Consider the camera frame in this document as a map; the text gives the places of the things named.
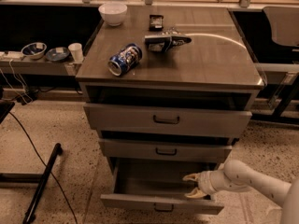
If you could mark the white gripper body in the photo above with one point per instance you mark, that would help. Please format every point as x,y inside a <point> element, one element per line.
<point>204,182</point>

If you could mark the grey bottom drawer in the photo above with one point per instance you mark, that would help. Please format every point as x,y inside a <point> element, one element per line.
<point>157,186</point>

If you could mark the white power strip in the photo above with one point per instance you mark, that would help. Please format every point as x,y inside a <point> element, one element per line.
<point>11,55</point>

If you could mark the grey drawer cabinet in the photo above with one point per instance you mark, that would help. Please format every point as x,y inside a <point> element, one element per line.
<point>212,72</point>

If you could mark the grey top drawer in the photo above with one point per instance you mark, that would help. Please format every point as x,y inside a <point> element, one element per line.
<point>166,120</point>

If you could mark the white paper cup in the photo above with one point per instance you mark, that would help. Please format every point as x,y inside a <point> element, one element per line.
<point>76,52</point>

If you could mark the grey middle drawer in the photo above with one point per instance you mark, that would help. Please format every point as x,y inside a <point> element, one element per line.
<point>147,150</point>

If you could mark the black stand leg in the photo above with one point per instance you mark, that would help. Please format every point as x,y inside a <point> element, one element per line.
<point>30,213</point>

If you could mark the small black box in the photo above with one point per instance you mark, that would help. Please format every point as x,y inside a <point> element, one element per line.
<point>156,22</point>

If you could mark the grey drawer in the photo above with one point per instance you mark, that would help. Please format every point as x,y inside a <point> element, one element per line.
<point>147,150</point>
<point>157,186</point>
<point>166,120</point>

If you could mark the blue soda can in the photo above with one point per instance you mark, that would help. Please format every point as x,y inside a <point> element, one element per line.
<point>120,63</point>

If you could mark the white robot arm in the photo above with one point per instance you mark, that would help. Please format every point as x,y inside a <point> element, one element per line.
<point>236,176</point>

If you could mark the white bowl on shelf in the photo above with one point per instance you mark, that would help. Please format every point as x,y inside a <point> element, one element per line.
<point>34,51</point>

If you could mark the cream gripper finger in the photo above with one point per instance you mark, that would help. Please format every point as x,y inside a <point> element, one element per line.
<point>196,193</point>
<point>192,177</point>

